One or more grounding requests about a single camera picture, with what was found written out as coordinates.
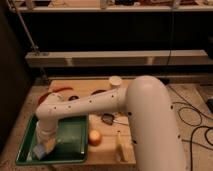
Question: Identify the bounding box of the dark metal small object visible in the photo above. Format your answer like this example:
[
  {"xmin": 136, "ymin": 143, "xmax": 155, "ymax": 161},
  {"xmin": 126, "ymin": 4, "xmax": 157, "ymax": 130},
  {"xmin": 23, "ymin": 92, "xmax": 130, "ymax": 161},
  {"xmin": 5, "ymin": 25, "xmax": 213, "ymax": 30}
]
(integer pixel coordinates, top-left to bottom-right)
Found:
[{"xmin": 101, "ymin": 113, "xmax": 115, "ymax": 125}]

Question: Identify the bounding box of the white round cup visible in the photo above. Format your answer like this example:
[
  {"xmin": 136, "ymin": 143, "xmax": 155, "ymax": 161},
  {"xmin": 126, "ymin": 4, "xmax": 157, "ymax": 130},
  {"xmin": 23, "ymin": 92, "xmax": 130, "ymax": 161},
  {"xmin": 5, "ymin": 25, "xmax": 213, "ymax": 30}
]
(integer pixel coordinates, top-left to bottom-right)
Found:
[{"xmin": 109, "ymin": 76, "xmax": 122, "ymax": 89}]

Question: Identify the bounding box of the round orange fruit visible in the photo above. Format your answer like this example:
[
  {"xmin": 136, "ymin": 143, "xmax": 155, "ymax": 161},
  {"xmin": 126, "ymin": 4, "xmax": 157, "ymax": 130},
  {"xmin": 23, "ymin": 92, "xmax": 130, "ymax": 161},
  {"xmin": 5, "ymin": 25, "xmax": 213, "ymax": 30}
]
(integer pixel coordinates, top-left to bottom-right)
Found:
[{"xmin": 89, "ymin": 130, "xmax": 102, "ymax": 146}]

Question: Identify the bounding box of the metal diagonal rod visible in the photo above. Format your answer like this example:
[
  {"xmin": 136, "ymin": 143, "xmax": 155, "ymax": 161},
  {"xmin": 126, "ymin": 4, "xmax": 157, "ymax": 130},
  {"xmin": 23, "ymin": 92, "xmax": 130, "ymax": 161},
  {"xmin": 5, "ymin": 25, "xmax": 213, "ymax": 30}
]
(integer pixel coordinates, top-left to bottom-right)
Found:
[{"xmin": 10, "ymin": 0, "xmax": 50, "ymax": 84}]

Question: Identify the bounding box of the red curved toy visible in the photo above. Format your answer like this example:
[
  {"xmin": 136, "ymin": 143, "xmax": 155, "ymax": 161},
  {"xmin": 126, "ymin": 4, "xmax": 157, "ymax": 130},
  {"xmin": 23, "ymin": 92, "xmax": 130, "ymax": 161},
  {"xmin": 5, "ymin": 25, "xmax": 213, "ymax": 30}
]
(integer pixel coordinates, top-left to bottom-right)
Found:
[{"xmin": 38, "ymin": 87, "xmax": 73, "ymax": 105}]

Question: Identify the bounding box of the yellow wooden block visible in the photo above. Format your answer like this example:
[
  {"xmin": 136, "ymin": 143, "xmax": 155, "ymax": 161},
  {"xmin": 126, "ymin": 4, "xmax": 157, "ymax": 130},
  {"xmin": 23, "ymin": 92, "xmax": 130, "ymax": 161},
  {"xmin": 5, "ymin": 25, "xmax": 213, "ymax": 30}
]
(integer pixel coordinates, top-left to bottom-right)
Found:
[{"xmin": 116, "ymin": 133, "xmax": 128, "ymax": 162}]

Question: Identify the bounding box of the blue yellow sponge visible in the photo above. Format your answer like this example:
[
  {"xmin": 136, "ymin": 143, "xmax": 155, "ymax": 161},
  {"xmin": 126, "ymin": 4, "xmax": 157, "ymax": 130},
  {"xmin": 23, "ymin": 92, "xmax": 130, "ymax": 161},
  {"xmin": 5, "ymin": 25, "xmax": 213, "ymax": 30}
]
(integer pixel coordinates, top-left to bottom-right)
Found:
[{"xmin": 33, "ymin": 143, "xmax": 55, "ymax": 160}]

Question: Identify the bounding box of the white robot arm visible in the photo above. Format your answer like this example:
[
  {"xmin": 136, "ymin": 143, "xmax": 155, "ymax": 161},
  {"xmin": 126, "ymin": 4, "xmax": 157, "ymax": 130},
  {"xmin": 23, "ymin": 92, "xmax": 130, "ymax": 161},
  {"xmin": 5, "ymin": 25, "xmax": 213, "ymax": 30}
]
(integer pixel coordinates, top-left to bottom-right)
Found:
[{"xmin": 36, "ymin": 76, "xmax": 187, "ymax": 171}]

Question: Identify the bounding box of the black floor cable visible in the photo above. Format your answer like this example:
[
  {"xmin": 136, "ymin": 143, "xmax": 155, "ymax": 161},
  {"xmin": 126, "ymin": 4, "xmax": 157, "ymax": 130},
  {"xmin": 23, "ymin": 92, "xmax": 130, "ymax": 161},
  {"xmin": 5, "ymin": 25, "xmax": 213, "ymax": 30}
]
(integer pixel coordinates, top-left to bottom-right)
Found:
[{"xmin": 166, "ymin": 83, "xmax": 213, "ymax": 171}]

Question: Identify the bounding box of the upper white shelf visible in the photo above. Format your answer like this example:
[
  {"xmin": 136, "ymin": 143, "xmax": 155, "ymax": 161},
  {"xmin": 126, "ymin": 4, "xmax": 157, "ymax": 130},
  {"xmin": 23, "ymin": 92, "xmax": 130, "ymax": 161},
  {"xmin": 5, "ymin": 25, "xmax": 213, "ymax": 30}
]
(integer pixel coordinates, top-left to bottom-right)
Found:
[{"xmin": 5, "ymin": 0, "xmax": 213, "ymax": 12}]

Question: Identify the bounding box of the green plastic tray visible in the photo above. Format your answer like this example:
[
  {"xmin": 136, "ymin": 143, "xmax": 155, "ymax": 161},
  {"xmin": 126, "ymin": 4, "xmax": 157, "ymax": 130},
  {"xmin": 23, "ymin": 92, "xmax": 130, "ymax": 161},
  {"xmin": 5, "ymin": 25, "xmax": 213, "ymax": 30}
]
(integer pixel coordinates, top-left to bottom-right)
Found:
[{"xmin": 15, "ymin": 116, "xmax": 89, "ymax": 166}]

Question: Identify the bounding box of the wooden shelf beam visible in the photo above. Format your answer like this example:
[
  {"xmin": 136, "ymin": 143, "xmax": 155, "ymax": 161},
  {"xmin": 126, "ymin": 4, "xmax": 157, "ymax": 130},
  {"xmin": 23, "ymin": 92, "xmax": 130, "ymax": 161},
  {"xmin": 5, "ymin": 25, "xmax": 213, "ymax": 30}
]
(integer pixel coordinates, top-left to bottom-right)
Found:
[{"xmin": 25, "ymin": 50, "xmax": 213, "ymax": 68}]

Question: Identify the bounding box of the wooden board table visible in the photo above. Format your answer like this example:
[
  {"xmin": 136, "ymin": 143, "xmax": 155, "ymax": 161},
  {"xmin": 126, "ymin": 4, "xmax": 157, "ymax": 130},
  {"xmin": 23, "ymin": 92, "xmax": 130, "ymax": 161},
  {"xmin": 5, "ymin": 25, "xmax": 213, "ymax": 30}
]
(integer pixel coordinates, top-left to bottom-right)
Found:
[{"xmin": 49, "ymin": 79, "xmax": 135, "ymax": 167}]

